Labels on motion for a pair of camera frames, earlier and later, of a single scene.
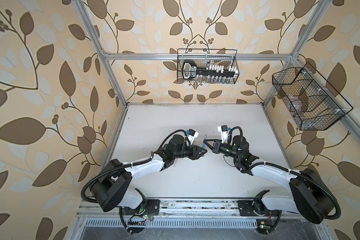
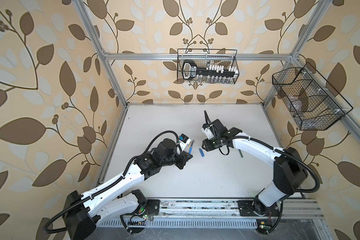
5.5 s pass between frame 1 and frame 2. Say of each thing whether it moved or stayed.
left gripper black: moved
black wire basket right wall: stayed
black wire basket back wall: stayed
